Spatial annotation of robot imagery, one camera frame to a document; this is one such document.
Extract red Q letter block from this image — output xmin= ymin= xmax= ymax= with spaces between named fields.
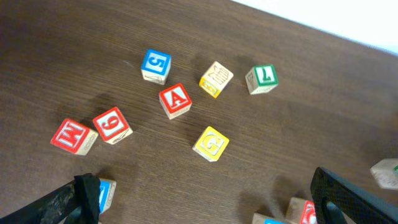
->
xmin=285 ymin=197 xmax=317 ymax=224

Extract green L letter block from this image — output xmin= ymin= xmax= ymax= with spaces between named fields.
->
xmin=245 ymin=64 xmax=279 ymax=95

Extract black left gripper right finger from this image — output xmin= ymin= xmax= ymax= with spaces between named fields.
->
xmin=310 ymin=167 xmax=397 ymax=224

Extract red A block upper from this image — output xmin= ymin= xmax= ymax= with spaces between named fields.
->
xmin=159 ymin=83 xmax=192 ymax=119

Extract blue H block upper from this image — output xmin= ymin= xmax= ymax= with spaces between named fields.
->
xmin=99 ymin=179 xmax=117 ymax=214

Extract blue P letter block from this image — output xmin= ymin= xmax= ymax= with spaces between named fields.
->
xmin=252 ymin=213 xmax=285 ymax=224

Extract green V letter block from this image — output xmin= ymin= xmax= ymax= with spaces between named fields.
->
xmin=370 ymin=159 xmax=397 ymax=190

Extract blue 5 number block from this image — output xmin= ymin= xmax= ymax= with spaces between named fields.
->
xmin=141 ymin=49 xmax=172 ymax=85

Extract yellow G letter block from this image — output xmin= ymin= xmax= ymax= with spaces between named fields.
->
xmin=192 ymin=126 xmax=229 ymax=162

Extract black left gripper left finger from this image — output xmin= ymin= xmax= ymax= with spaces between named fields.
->
xmin=1 ymin=173 xmax=100 ymax=224

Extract red 6 number block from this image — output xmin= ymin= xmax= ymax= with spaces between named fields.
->
xmin=93 ymin=106 xmax=133 ymax=144

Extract red M letter block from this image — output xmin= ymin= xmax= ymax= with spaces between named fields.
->
xmin=50 ymin=119 xmax=98 ymax=156

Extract plain wood yellow block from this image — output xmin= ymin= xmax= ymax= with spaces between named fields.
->
xmin=199 ymin=61 xmax=234 ymax=98

